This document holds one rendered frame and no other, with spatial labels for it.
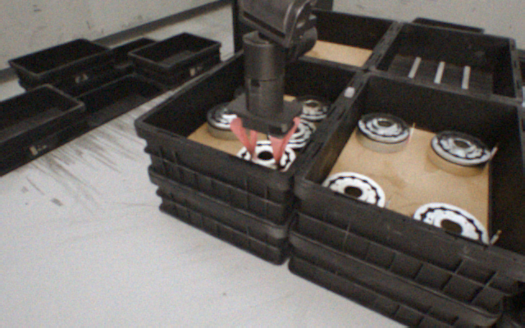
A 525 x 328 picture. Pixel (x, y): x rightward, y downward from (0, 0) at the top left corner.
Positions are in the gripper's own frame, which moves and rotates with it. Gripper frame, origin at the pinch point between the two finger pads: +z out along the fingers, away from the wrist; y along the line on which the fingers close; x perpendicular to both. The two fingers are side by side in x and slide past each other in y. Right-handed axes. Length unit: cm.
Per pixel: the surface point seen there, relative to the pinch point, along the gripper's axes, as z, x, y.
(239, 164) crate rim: -3.7, 8.1, -0.4
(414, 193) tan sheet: 6.5, -10.0, -24.0
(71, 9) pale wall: 41, -149, 281
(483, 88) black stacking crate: 6, -60, -33
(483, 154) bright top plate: 3.8, -23.4, -33.2
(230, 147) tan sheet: 5.7, -5.1, 11.0
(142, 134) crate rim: -3.1, 8.5, 18.9
